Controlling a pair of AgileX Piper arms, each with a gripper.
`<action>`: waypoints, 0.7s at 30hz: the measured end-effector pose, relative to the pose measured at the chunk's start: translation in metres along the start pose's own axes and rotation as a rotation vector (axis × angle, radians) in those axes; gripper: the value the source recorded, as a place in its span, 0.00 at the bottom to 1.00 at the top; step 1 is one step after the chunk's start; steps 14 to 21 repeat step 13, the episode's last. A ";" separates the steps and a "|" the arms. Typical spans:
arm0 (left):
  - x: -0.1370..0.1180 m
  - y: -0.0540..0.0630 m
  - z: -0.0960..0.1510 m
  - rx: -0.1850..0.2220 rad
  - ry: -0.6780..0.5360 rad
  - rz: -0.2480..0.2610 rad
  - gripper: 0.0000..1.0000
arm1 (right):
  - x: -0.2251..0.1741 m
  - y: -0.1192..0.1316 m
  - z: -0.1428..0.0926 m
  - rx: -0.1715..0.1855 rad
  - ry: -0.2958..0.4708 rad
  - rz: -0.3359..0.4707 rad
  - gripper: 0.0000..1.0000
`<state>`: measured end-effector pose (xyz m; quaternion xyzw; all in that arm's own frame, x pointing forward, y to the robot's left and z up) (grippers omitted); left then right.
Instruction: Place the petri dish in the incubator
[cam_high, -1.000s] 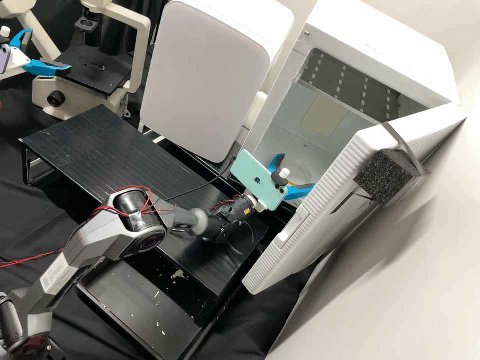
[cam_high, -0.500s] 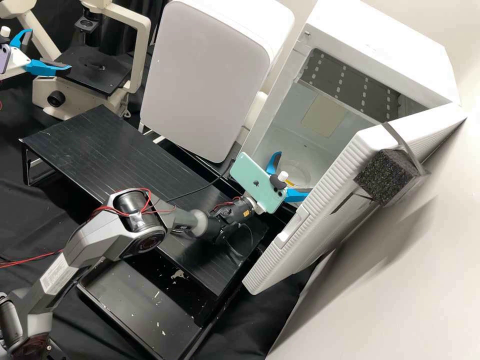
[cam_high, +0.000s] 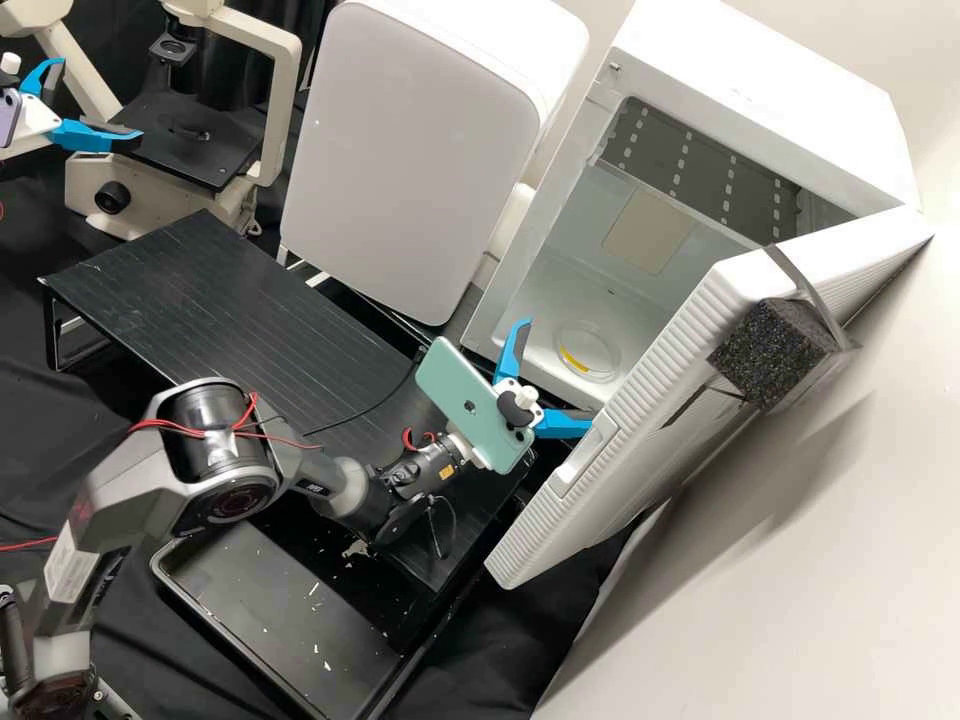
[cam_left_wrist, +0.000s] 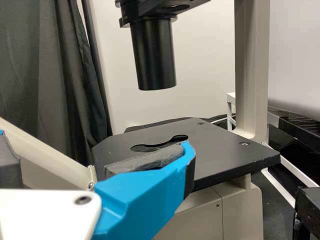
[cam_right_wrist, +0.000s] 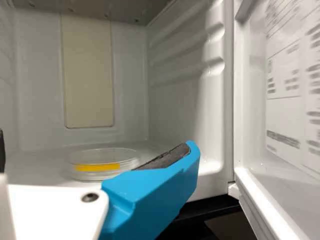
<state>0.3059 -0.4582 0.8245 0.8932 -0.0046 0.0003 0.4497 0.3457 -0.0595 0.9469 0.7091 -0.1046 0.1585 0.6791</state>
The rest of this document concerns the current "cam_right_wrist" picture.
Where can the petri dish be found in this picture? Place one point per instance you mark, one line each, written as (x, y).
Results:
(100, 160)

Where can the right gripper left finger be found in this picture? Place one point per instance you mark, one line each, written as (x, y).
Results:
(2, 152)

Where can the white incubator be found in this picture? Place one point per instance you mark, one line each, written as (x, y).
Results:
(175, 75)

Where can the incubator door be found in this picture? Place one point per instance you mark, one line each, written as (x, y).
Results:
(280, 112)

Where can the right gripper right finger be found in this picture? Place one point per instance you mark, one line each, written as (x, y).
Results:
(150, 200)

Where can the black platform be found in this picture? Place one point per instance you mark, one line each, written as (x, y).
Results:
(200, 206)

